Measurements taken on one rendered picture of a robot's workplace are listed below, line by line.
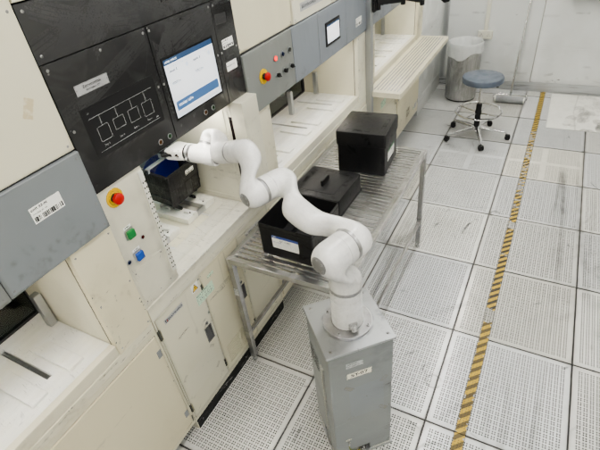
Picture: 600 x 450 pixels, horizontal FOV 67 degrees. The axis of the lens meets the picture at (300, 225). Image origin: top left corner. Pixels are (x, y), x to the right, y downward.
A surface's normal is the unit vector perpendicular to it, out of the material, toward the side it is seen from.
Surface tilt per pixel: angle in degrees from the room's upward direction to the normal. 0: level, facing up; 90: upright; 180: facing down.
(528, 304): 0
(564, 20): 90
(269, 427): 0
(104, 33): 90
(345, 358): 90
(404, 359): 0
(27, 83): 90
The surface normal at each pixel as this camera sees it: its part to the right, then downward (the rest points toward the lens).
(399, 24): -0.46, 0.57
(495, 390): -0.10, -0.80
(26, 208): 0.88, 0.21
